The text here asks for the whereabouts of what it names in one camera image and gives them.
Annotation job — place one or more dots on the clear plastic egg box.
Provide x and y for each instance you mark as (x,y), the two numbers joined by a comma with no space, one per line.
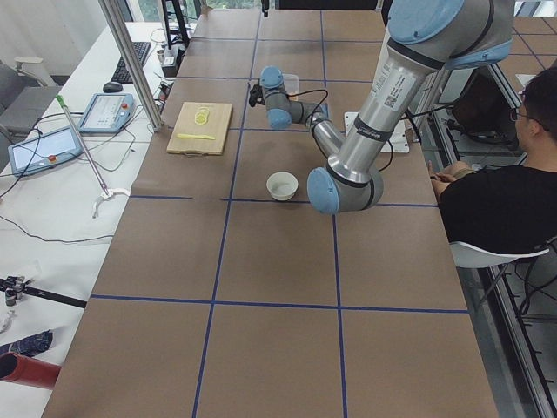
(291,84)

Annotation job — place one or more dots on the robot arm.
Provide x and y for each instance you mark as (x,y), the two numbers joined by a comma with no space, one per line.
(424,37)

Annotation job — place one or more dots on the white bowl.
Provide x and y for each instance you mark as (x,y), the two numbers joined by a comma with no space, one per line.
(282,185)

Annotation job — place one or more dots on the bamboo cutting board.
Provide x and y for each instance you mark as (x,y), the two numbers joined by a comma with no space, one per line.
(217,126)

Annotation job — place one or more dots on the lemon slice front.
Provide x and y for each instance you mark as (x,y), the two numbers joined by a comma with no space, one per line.
(200,119)

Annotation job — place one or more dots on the yellow plastic knife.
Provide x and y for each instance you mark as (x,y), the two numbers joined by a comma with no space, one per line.
(195,136)

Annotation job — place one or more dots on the long reacher grabber stick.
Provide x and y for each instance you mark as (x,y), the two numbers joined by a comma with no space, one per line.
(107,192)

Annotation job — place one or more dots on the white chair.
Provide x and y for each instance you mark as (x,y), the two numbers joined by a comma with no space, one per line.
(469,256)

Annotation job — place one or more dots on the teach pendant far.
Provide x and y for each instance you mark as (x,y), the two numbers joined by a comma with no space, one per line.
(107,113)

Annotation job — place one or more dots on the teach pendant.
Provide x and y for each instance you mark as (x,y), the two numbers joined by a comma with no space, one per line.
(107,113)
(43,152)

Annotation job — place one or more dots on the black computer mouse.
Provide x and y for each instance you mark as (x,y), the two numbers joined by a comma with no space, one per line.
(112,87)

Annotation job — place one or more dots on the seated person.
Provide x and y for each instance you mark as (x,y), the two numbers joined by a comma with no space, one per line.
(511,209)

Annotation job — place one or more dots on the teach pendant near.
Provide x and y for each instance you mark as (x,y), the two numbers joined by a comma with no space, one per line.
(43,152)

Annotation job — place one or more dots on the red bottle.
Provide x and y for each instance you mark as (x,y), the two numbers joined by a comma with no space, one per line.
(23,370)

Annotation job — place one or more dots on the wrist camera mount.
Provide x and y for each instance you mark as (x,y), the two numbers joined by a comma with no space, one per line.
(256,96)

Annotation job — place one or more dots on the aluminium frame post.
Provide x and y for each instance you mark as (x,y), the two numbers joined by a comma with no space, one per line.
(116,23)

